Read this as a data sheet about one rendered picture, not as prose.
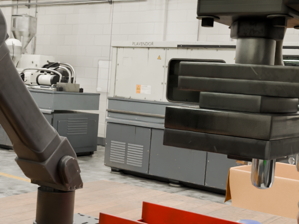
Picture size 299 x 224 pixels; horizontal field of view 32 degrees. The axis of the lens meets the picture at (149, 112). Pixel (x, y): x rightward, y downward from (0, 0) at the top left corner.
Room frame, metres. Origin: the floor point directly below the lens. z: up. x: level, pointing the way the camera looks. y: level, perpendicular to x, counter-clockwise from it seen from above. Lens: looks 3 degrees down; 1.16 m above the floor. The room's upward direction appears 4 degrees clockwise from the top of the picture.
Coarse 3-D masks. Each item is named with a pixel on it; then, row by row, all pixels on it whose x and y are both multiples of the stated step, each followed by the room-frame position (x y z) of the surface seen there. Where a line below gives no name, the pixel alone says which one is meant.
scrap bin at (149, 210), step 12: (144, 204) 0.87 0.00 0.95; (156, 204) 0.85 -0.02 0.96; (108, 216) 0.76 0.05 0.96; (120, 216) 0.76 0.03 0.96; (144, 216) 0.87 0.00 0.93; (156, 216) 0.85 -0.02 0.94; (168, 216) 0.84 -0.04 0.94; (180, 216) 0.83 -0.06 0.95; (192, 216) 0.81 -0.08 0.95; (204, 216) 0.80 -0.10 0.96
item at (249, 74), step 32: (256, 32) 0.47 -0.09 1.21; (192, 64) 0.49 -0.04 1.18; (224, 64) 0.47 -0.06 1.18; (256, 64) 0.45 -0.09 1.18; (224, 96) 0.46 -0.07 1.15; (256, 96) 0.44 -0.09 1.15; (288, 96) 0.44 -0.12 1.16; (192, 128) 0.45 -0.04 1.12; (224, 128) 0.43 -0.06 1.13; (256, 128) 0.41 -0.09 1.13; (288, 128) 0.44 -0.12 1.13; (256, 160) 0.43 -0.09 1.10
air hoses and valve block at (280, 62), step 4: (284, 32) 0.57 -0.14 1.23; (280, 40) 0.57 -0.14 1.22; (276, 44) 0.57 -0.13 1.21; (280, 44) 0.57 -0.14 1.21; (276, 48) 0.57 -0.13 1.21; (280, 48) 0.57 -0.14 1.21; (276, 52) 0.57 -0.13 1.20; (280, 52) 0.57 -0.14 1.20; (276, 56) 0.57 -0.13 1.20; (280, 56) 0.57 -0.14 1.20; (276, 60) 0.57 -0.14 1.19; (280, 60) 0.57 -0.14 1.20; (276, 64) 0.57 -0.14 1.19; (280, 64) 0.57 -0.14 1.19
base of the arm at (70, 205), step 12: (48, 192) 0.82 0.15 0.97; (60, 192) 0.82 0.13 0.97; (72, 192) 0.84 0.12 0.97; (36, 204) 0.84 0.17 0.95; (48, 204) 0.82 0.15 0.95; (60, 204) 0.82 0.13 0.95; (72, 204) 0.84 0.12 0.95; (36, 216) 0.84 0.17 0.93; (48, 216) 0.82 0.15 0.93; (60, 216) 0.82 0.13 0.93; (72, 216) 0.85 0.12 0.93; (84, 216) 0.93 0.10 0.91
